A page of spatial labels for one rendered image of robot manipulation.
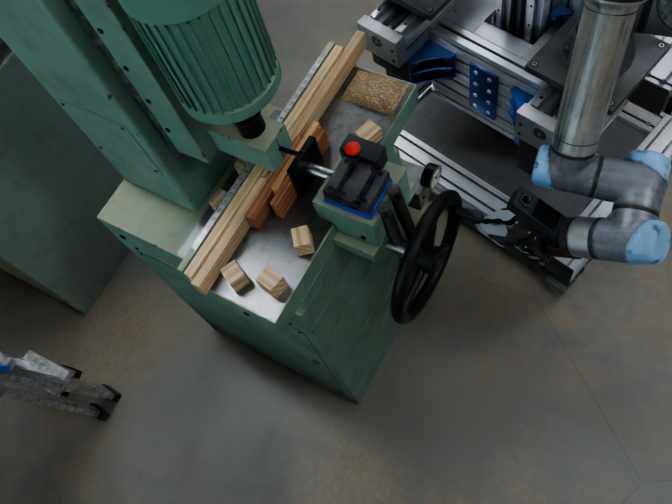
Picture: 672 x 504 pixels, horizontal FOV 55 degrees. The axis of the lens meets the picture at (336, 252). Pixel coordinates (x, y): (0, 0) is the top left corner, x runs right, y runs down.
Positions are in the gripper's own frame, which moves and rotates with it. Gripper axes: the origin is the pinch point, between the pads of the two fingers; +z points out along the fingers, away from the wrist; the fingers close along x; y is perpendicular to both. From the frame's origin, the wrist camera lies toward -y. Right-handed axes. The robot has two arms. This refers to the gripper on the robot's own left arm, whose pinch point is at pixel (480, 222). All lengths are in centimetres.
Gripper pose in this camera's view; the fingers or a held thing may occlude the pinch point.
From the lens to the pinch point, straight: 134.2
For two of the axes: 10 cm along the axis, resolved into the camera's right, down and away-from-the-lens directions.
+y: 5.9, 5.6, 5.8
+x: 4.8, -8.2, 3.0
